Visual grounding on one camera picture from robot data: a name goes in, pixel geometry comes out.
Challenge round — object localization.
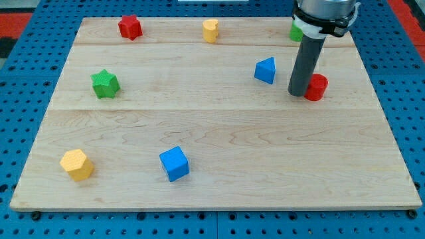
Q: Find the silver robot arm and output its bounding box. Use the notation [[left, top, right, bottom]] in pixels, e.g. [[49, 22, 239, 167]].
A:
[[296, 0, 357, 20]]

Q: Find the wooden board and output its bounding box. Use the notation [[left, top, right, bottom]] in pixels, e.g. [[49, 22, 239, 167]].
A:
[[10, 17, 422, 212]]

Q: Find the blue cube block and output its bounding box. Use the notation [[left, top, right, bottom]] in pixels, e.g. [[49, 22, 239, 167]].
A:
[[159, 146, 190, 182]]

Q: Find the blue triangular prism block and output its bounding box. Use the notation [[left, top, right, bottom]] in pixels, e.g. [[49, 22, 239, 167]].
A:
[[254, 57, 276, 84]]

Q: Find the red cylinder block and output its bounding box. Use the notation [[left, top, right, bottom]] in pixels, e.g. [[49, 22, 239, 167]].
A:
[[304, 74, 329, 101]]

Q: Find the green star block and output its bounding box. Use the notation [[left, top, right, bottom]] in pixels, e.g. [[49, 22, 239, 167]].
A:
[[90, 69, 120, 99]]

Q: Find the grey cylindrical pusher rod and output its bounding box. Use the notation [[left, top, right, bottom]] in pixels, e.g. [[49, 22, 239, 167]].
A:
[[288, 35, 325, 97]]

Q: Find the red star block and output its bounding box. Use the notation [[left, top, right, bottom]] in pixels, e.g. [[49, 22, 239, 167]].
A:
[[118, 15, 143, 40]]

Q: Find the yellow hexagon block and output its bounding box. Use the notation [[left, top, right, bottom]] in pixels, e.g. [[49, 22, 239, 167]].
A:
[[60, 149, 94, 181]]

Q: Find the white rod mount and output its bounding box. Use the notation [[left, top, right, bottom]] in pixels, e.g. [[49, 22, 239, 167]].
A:
[[293, 0, 361, 39]]

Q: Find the black cable strap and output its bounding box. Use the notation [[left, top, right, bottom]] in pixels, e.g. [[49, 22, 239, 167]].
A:
[[292, 0, 358, 38]]

